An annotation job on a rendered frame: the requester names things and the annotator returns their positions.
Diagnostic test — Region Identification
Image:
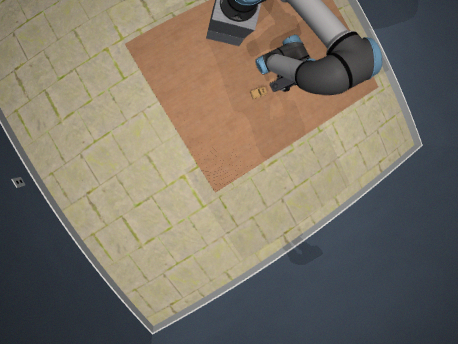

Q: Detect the tan shallow rectangular tray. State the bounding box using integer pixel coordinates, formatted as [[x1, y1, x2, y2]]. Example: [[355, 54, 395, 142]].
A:
[[250, 88, 263, 99]]

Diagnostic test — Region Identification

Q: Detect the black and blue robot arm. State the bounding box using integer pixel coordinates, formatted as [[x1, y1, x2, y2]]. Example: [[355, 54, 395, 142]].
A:
[[220, 0, 382, 95]]

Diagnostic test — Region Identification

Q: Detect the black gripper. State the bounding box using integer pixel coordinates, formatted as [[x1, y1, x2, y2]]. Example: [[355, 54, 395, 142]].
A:
[[276, 75, 296, 92]]

